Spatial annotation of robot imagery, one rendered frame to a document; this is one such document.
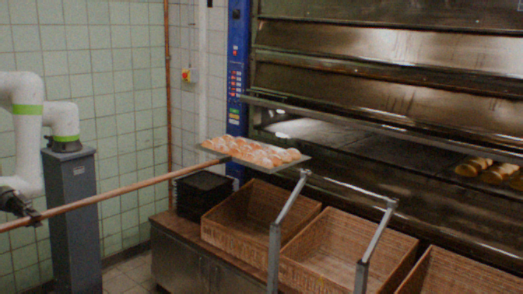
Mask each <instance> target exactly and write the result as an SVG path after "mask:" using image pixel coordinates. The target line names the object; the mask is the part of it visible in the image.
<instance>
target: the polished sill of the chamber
mask: <svg viewBox="0 0 523 294"><path fill-rule="evenodd" d="M253 135H257V136H261V137H263V138H268V139H271V140H275V141H277V142H280V143H283V144H285V145H290V146H294V147H297V148H300V149H304V150H307V151H311V152H316V153H319V154H322V155H324V156H330V157H333V158H336V159H340V160H343V162H348V163H352V164H355V165H358V166H363V167H366V168H369V169H372V170H378V171H381V172H383V173H389V174H392V175H395V177H400V178H403V179H407V180H411V181H415V182H418V183H421V184H426V185H429V186H432V187H438V189H441V190H443V191H449V192H452V193H455V194H460V195H463V196H466V197H470V198H474V199H475V200H479V201H483V202H487V203H490V204H493V205H499V206H501V207H504V208H508V209H510V210H514V211H516V212H522V213H523V200H521V199H519V198H513V197H510V195H506V194H501V193H497V192H494V191H488V190H485V189H482V188H478V187H473V186H472V185H469V184H463V183H461V182H457V181H453V180H449V179H444V178H442V177H436V176H433V175H430V174H429V173H424V172H420V171H418V170H411V169H409V168H405V167H403V166H396V165H394V164H390V163H385V162H381V161H379V159H372V158H370V157H366V156H362V155H357V154H355V153H351V152H347V151H342V150H339V149H334V148H331V147H328V146H324V145H319V144H316V143H314V142H311V141H307V140H304V139H301V138H296V137H293V136H289V135H284V134H281V133H278V132H274V131H269V130H266V129H263V128H256V129H253Z"/></svg>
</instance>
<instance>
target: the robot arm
mask: <svg viewBox="0 0 523 294"><path fill-rule="evenodd" d="M0 107H1V108H3V109H5V110H7V111H8V112H9V113H11V114H12V121H13V127H14V135H15V147H16V165H15V168H16V172H15V176H13V177H0V211H2V212H8V213H12V214H14V216H16V217H17V219H20V218H23V217H27V216H31V217H32V218H34V219H35V218H38V217H41V216H42V214H41V213H39V212H38V211H37V210H36V209H35V208H33V206H32V205H31V200H30V199H33V198H35V197H36V196H38V195H39V194H40V193H41V191H42V188H43V184H42V178H41V170H40V137H41V127H51V130H52V135H50V136H48V135H44V138H45V139H47V140H48V141H49V142H48V143H47V147H48V148H51V151H52V152H55V153H73V152H79V151H81V150H83V145H82V143H81V141H80V138H79V135H80V125H79V109H78V107H77V105H76V104H74V103H70V102H53V101H44V83H43V81H42V79H41V78H39V77H38V75H37V74H35V73H33V72H0ZM30 226H32V227H33V228H35V229H36V228H38V227H41V226H44V224H43V223H42V222H40V221H38V222H34V223H31V224H30V225H28V226H25V227H26V228H27V227H30Z"/></svg>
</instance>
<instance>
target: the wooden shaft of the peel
mask: <svg viewBox="0 0 523 294"><path fill-rule="evenodd" d="M218 164H219V159H218V158H215V159H211V160H208V162H205V163H201V164H197V165H194V166H190V167H187V168H184V169H181V170H176V171H174V172H171V173H165V174H163V175H160V176H157V177H155V178H152V179H149V180H144V181H142V182H138V183H135V184H131V185H128V186H124V187H120V188H117V189H114V190H111V191H109V192H106V193H103V194H98V195H95V196H92V197H89V198H84V199H82V200H78V201H74V202H73V203H71V204H67V205H63V206H60V207H57V208H52V209H48V210H45V211H42V212H41V214H42V216H41V217H38V218H35V219H34V218H32V217H31V216H27V217H23V218H20V219H16V220H12V221H11V222H7V223H5V224H1V225H0V234H1V233H3V232H7V231H9V230H12V229H17V228H19V227H23V226H28V225H30V224H31V223H34V222H38V221H41V220H44V219H49V218H52V217H55V216H57V215H61V214H62V213H65V212H70V211H73V210H76V209H78V208H83V207H86V206H88V205H94V203H97V202H99V201H104V200H107V199H109V198H115V197H117V196H120V195H123V194H127V193H130V191H135V190H138V189H141V188H144V187H148V186H151V185H154V184H158V183H161V182H164V181H166V180H172V179H174V178H175V177H179V176H181V175H185V174H187V173H192V172H195V171H197V170H202V169H205V168H207V167H210V166H215V165H218Z"/></svg>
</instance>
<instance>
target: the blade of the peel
mask: <svg viewBox="0 0 523 294"><path fill-rule="evenodd" d="M233 138H234V140H236V139H237V138H243V137H240V136H238V137H233ZM243 139H245V140H246V141H247V143H248V144H250V143H252V142H257V143H258V144H260V145H261V146H262V148H265V147H272V148H274V149H275V150H276V151H277V153H278V152H281V151H285V149H280V148H276V147H274V146H270V145H266V144H262V143H260V142H258V141H255V140H251V139H248V138H243ZM195 148H196V149H197V150H201V151H203V152H207V153H210V154H213V155H215V156H222V155H226V153H223V152H219V151H216V150H213V149H209V148H206V147H204V146H202V143H201V144H195ZM310 158H312V157H309V156H304V155H301V157H300V159H294V160H293V162H292V163H284V164H283V165H282V166H277V167H275V166H274V168H270V169H269V168H266V167H263V166H259V165H257V164H254V163H249V161H247V160H244V159H240V158H237V157H234V156H232V160H231V161H233V162H234V163H239V164H241V165H244V166H248V167H250V168H252V169H256V170H260V171H262V172H265V173H274V172H276V171H279V170H282V169H284V168H287V167H289V166H293V165H295V164H298V163H301V162H303V161H304V160H305V159H310Z"/></svg>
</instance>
